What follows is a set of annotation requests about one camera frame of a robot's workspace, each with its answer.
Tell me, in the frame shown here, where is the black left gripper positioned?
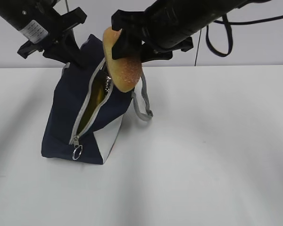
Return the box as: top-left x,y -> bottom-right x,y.
17,7 -> 88,69

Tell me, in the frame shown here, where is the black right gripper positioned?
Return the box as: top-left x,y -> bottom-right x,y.
111,9 -> 193,63

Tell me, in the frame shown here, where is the brown bread roll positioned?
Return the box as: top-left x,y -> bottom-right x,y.
102,27 -> 143,93

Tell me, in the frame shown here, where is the yellow banana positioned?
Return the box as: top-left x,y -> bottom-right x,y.
77,82 -> 106,133

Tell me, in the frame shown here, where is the navy and white lunch bag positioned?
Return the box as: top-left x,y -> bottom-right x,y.
41,35 -> 153,165

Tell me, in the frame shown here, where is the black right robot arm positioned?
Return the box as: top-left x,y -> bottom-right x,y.
111,0 -> 251,63

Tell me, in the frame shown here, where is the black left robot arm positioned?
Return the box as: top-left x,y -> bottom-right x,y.
0,0 -> 88,68

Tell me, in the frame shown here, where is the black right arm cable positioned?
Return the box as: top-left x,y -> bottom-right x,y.
205,13 -> 283,57

